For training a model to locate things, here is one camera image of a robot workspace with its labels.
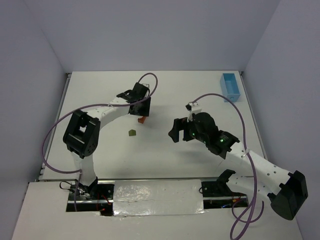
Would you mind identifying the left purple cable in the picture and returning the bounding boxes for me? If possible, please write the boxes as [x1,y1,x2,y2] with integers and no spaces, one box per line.
[41,72,159,211]

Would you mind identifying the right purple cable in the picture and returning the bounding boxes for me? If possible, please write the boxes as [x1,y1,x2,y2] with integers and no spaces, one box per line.
[189,93,265,240]

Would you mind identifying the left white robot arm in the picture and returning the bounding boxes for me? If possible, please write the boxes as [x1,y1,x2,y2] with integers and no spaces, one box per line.
[62,82,151,199]

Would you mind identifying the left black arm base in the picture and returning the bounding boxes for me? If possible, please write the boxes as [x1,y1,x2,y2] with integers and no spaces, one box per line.
[59,181,115,217]

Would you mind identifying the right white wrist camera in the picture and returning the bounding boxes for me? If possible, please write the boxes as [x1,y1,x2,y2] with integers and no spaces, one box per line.
[185,102,202,122]

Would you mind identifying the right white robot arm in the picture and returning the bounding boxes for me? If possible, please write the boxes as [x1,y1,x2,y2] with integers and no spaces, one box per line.
[168,112,308,221]

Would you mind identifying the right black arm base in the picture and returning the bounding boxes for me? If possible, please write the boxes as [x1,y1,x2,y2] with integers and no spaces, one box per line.
[198,180,246,198]

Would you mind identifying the orange arch block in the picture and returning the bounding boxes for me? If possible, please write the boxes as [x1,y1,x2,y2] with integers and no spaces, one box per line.
[137,116,146,124]

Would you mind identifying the green house-shaped block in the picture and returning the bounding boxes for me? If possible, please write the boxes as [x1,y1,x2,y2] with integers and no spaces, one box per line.
[128,129,137,137]

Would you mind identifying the silver tape patch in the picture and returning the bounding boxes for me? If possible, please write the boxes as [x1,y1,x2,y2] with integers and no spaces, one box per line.
[112,179,205,217]

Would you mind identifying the blue rectangular box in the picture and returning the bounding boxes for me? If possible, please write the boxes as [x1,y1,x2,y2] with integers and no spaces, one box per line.
[220,73,241,103]

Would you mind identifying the purple cable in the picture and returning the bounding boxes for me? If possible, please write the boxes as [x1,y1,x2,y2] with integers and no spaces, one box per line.
[41,72,159,211]
[189,93,265,240]

